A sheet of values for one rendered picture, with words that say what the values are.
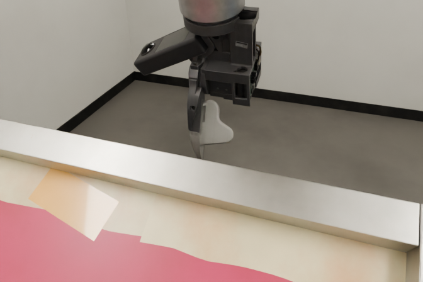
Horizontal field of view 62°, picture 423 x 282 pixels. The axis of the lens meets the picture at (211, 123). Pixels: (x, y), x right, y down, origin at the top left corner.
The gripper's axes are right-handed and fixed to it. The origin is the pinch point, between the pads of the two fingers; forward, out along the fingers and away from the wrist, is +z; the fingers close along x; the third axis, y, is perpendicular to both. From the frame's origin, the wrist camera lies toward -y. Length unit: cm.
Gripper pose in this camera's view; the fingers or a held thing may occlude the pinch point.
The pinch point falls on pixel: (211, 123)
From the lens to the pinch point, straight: 56.3
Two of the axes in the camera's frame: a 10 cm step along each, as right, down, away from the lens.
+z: 0.9, 6.8, 7.3
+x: 3.0, -7.2, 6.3
